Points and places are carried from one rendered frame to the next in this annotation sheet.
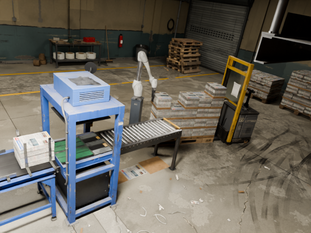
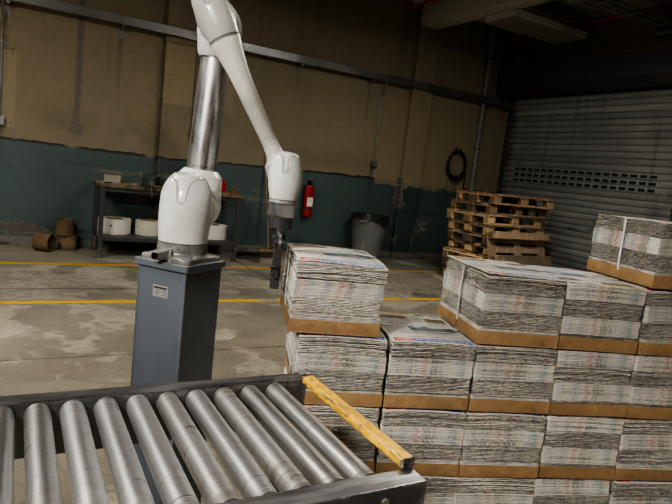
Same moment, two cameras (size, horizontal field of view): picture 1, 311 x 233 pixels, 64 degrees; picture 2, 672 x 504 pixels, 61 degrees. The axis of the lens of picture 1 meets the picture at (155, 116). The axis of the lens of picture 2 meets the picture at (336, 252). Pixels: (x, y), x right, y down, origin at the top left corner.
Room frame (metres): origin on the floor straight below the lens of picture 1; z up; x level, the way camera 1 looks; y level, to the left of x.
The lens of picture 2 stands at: (2.79, -0.50, 1.33)
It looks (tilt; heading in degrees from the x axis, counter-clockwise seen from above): 8 degrees down; 13
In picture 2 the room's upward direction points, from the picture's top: 7 degrees clockwise
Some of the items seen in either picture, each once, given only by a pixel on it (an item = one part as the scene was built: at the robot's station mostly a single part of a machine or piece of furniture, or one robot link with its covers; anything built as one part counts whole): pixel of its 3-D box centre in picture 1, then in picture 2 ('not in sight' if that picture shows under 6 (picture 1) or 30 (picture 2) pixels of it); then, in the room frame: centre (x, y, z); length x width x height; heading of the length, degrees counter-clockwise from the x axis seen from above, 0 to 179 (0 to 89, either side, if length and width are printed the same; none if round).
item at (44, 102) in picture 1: (46, 138); not in sight; (2.96, 1.46, 0.77); 0.09 x 0.09 x 1.55; 43
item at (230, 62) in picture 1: (221, 94); not in sight; (5.59, -1.43, 0.97); 0.09 x 0.09 x 1.75; 23
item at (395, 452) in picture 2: (171, 123); (351, 414); (3.97, -0.30, 0.81); 0.43 x 0.03 x 0.02; 43
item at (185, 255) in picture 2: (137, 96); (178, 250); (4.43, 0.39, 1.03); 0.22 x 0.18 x 0.06; 171
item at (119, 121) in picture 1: (115, 158); not in sight; (2.72, 0.43, 0.77); 0.09 x 0.09 x 1.55; 43
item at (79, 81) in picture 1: (84, 79); not in sight; (2.76, 0.88, 1.78); 0.32 x 0.28 x 0.05; 43
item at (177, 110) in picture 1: (177, 123); (440, 438); (4.83, -0.50, 0.42); 1.17 x 0.39 x 0.83; 113
